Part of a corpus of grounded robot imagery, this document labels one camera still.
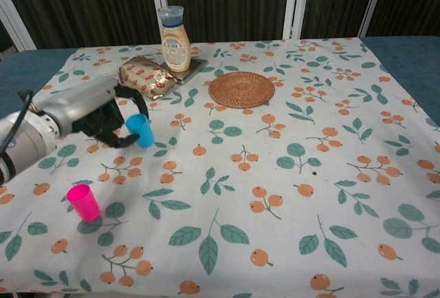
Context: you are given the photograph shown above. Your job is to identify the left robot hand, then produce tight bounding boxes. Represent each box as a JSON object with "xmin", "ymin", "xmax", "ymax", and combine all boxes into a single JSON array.
[{"xmin": 36, "ymin": 76, "xmax": 149, "ymax": 149}]

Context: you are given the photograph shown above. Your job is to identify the light blue plastic cup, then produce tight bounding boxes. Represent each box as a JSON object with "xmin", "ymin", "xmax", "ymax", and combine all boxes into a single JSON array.
[{"xmin": 125, "ymin": 113, "xmax": 155, "ymax": 149}]

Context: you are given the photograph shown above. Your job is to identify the pink plastic cup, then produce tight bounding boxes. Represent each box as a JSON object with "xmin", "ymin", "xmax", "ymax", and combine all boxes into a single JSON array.
[{"xmin": 67, "ymin": 183, "xmax": 101, "ymax": 222}]

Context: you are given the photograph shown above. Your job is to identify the gold foil snack bag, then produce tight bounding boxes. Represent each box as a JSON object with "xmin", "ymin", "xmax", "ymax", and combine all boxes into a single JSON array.
[{"xmin": 118, "ymin": 55, "xmax": 178, "ymax": 100}]

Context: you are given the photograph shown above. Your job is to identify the beige sauce squeeze bottle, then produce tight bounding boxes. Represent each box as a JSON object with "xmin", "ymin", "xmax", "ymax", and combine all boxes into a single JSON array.
[{"xmin": 157, "ymin": 6, "xmax": 192, "ymax": 73}]

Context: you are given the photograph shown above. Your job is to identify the dark square coaster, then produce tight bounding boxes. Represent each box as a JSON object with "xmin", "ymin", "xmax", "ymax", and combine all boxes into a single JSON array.
[{"xmin": 159, "ymin": 57, "xmax": 209, "ymax": 85}]

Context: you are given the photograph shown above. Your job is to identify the round woven rattan coaster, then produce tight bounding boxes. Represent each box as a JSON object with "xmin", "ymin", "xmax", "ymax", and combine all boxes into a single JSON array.
[{"xmin": 208, "ymin": 72, "xmax": 276, "ymax": 109}]

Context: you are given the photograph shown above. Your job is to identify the floral print tablecloth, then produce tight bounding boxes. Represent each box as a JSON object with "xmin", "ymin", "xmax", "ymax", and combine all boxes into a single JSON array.
[{"xmin": 0, "ymin": 38, "xmax": 440, "ymax": 298}]

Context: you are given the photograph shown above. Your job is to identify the black left hand cable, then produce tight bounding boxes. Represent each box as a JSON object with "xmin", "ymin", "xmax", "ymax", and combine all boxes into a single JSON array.
[{"xmin": 0, "ymin": 89, "xmax": 34, "ymax": 156}]

